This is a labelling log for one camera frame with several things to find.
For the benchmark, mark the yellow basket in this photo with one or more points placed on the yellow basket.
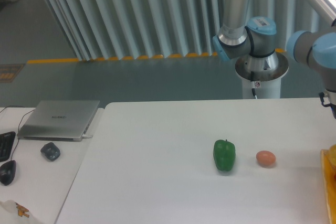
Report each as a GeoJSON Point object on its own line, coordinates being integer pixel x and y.
{"type": "Point", "coordinates": [328, 173]}

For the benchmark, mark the black keyboard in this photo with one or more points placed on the black keyboard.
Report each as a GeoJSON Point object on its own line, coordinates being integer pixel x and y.
{"type": "Point", "coordinates": [6, 145]}

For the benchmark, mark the yellow bell pepper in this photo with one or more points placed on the yellow bell pepper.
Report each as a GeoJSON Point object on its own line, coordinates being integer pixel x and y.
{"type": "Point", "coordinates": [331, 156]}

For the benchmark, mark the silver laptop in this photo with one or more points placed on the silver laptop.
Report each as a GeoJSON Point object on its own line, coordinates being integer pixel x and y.
{"type": "Point", "coordinates": [59, 120]}

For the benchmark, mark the green bell pepper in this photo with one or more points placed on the green bell pepper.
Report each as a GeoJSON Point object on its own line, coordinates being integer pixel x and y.
{"type": "Point", "coordinates": [224, 154]}

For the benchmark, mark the white corrugated partition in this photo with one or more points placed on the white corrugated partition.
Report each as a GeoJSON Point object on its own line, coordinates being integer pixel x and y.
{"type": "Point", "coordinates": [125, 29]}

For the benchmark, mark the black computer mouse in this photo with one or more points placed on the black computer mouse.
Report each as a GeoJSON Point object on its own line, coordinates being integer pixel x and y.
{"type": "Point", "coordinates": [8, 171]}

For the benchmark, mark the brown egg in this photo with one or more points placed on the brown egg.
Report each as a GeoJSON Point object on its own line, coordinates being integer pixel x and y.
{"type": "Point", "coordinates": [266, 158]}

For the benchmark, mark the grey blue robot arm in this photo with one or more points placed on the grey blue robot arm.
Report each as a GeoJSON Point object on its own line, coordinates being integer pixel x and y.
{"type": "Point", "coordinates": [252, 43]}

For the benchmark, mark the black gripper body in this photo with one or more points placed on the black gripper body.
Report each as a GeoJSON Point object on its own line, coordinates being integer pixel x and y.
{"type": "Point", "coordinates": [327, 99]}

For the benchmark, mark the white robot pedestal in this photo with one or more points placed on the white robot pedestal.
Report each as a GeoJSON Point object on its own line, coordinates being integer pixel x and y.
{"type": "Point", "coordinates": [261, 77]}

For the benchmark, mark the dark earbuds case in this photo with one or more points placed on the dark earbuds case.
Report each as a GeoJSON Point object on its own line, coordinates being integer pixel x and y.
{"type": "Point", "coordinates": [50, 151]}

